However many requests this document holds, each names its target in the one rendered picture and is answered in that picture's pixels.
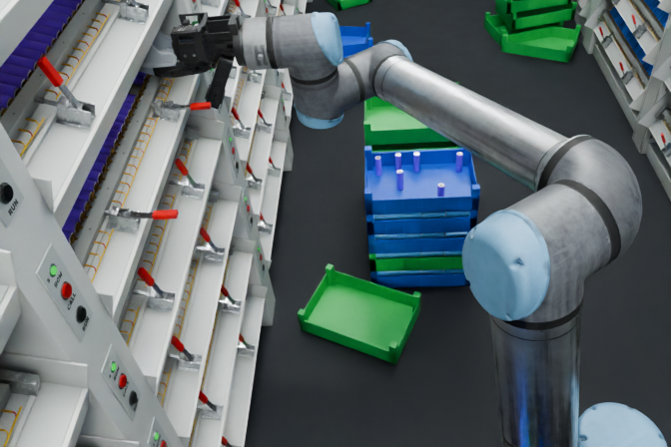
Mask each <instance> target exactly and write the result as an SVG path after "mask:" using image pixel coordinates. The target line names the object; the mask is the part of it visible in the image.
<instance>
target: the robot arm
mask: <svg viewBox="0 0 671 447"><path fill-rule="evenodd" d="M199 15H200V17H201V23H199V21H193V22H192V24H190V20H189V19H187V18H186V16H199ZM179 18H180V21H181V24H182V25H178V27H174V28H173V29H172V32H171V33H170V35H171V38H167V37H166V36H165V35H164V34H163V33H162V32H161V30H160V29H159V31H158V33H157V35H156V37H155V39H154V41H153V44H152V46H151V48H150V50H149V52H148V54H147V56H146V58H145V60H144V62H143V64H142V66H141V68H140V70H139V72H142V73H146V74H149V75H155V76H157V77H167V78H178V77H184V76H188V75H195V74H200V73H205V72H207V71H209V70H212V69H215V68H216V67H217V68H216V71H215V74H214V78H213V81H212V83H211V85H209V87H208V89H207V90H206V97H205V99H206V100H207V101H206V102H211V105H212V107H211V108H214V109H219V106H220V104H222V103H223V100H224V99H225V93H226V90H225V88H226V85H227V82H228V79H229V76H230V73H231V69H232V66H233V63H234V60H235V57H236V60H237V63H238V65H239V66H247V67H248V69H249V70H251V71H254V70H268V69H286V68H288V70H289V75H290V81H291V86H292V91H293V97H294V107H295V109H296V111H297V116H298V118H299V120H300V122H301V123H302V124H304V125H305V126H307V127H309V128H312V129H320V130H321V129H328V128H332V127H334V126H336V125H337V124H338V123H340V121H341V120H342V118H343V115H344V111H343V110H345V109H347V108H350V107H352V106H354V105H356V104H358V103H361V102H363V101H365V100H368V99H370V98H372V97H375V96H377V97H378V98H380V99H382V100H383V101H385V102H389V103H390V104H392V105H394V106H395V107H397V108H399V109H400V110H402V111H404V112H405V113H407V114H408V115H410V116H412V117H413V118H415V119H417V120H418V121H420V122H422V123H423V124H425V125H426V126H428V127H430V128H431V129H433V130H435V131H436V132H438V133H439V134H441V135H443V136H444V137H446V138H448V139H449V140H451V141H453V142H454V143H456V144H457V145H459V146H461V147H462V148H464V149H466V150H467V151H469V152H470V153H472V154H474V155H475V156H477V157H479V158H480V159H482V160H484V161H485V162H487V163H488V164H490V165H492V166H493V167H495V168H497V169H498V170H500V171H501V172H503V173H505V174H506V175H508V176H510V177H511V178H513V179H515V180H516V181H518V182H519V183H521V184H523V185H524V186H526V187H528V188H529V189H531V190H533V191H534V192H535V193H534V194H532V195H531V196H529V197H527V198H525V199H523V200H521V201H520V202H518V203H516V204H514V205H512V206H511V207H509V208H507V209H505V210H501V211H498V212H496V213H494V214H492V215H490V216H489V217H488V218H486V219H485V220H484V221H483V222H482V223H480V224H478V225H477V226H475V227H474V228H473V229H472V230H471V231H470V232H469V233H468V235H467V236H466V238H465V240H464V243H463V247H462V266H463V271H464V274H465V278H466V279H467V280H469V282H470V289H471V291H472V293H473V295H474V296H475V298H476V299H477V301H478V302H479V303H480V305H481V306H482V307H483V308H484V309H485V310H486V311H487V312H488V313H490V323H491V334H492V344H493V355H494V365H495V376H496V386H497V397H498V408H499V418H500V429H501V439H502V447H667V444H666V441H665V439H664V437H663V435H662V433H661V432H660V430H659V429H658V427H657V426H656V425H655V424H654V423H653V422H652V421H651V420H650V419H649V418H648V417H646V416H645V415H644V414H642V413H641V412H639V411H637V410H636V409H633V408H630V407H628V406H626V405H623V404H619V403H611V402H606V403H599V404H596V405H593V406H592V407H590V408H588V409H587V410H585V411H584V412H583V414H582V415H581V416H580V418H579V419H578V404H579V364H580V323H581V309H582V306H583V299H584V298H583V295H584V281H585V279H586V278H587V277H588V276H589V275H591V274H593V273H594V272H596V271H597V270H599V269H600V268H602V267H604V266H606V265H607V264H609V263H611V262H613V261H614V260H616V259H617V258H619V257H620V256H621V255H622V254H623V253H624V252H625V251H626V250H627V249H628V248H629V246H630V245H631V244H632V242H633V240H634V238H635V236H636V235H637V233H638V230H639V227H640V223H641V218H642V197H641V192H640V189H639V185H638V182H637V179H636V176H635V175H634V173H633V171H632V169H631V168H630V166H629V165H628V163H627V162H626V160H625V159H624V158H623V157H622V156H621V155H620V154H619V153H618V152H617V151H616V150H614V149H613V148H612V147H610V146H609V145H607V144H605V143H603V142H601V141H599V140H597V139H595V138H593V137H591V136H588V135H579V136H575V137H573V138H570V139H568V138H566V137H564V136H562V135H560V134H558V133H556V132H554V131H552V130H550V129H548V128H546V127H544V126H542V125H539V124H537V123H535V122H533V121H531V120H529V119H527V118H525V117H523V116H521V115H519V114H517V113H515V112H513V111H511V110H509V109H507V108H505V107H503V106H501V105H499V104H497V103H495V102H493V101H491V100H489V99H486V98H484V97H482V96H480V95H478V94H476V93H474V92H472V91H470V90H468V89H466V88H464V87H462V86H460V85H458V84H456V83H454V82H452V81H450V80H448V79H446V78H444V77H442V76H440V75H438V74H436V73H433V72H431V71H429V70H427V69H425V68H423V67H421V66H419V65H417V64H415V63H413V61H412V58H411V56H410V54H409V52H408V51H407V49H406V48H405V47H404V46H403V45H402V44H401V43H400V42H398V41H395V40H387V41H383V42H379V43H377V44H375V45H374V46H372V47H370V48H367V49H365V50H362V51H360V52H358V53H355V54H353V55H350V56H348V57H346V58H344V57H343V49H342V40H341V35H340V28H339V24H338V21H337V18H336V16H335V15H334V14H333V13H318V12H313V13H311V14H298V15H286V16H274V17H255V18H245V20H244V21H243V24H241V20H240V16H239V14H233V15H220V16H209V15H208V12H203V13H191V14H179ZM177 60H179V61H180V62H177ZM218 61H219V62H218ZM217 64H218V65H217ZM590 189H591V190H590Z"/></svg>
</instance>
